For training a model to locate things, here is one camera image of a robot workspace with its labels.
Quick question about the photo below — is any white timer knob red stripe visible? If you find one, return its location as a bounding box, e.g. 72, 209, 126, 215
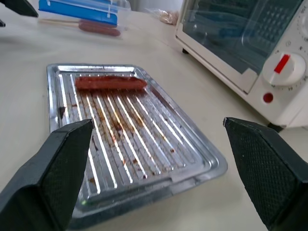
262, 52, 307, 88

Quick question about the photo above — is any skewered sausage on wooden stick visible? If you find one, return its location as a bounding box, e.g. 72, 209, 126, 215
39, 19, 121, 38

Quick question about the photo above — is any clear plastic bag with food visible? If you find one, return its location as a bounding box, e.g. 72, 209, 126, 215
143, 8, 180, 25

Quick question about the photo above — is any clear plastic box blue lid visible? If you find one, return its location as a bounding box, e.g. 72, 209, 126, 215
38, 0, 132, 40

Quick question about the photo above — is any red-brown sausage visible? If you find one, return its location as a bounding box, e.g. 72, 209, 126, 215
75, 75, 148, 91

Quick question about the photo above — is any ribbed silver metal baking tray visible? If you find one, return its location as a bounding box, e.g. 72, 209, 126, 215
46, 63, 228, 231

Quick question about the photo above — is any white oven temperature knob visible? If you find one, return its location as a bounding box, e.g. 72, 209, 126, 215
296, 4, 308, 44

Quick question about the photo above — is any white toaster oven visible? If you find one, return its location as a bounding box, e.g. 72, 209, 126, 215
175, 0, 308, 133

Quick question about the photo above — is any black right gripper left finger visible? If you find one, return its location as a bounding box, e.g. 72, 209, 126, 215
0, 118, 94, 231

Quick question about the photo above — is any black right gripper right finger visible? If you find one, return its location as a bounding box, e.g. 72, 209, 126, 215
222, 116, 308, 231

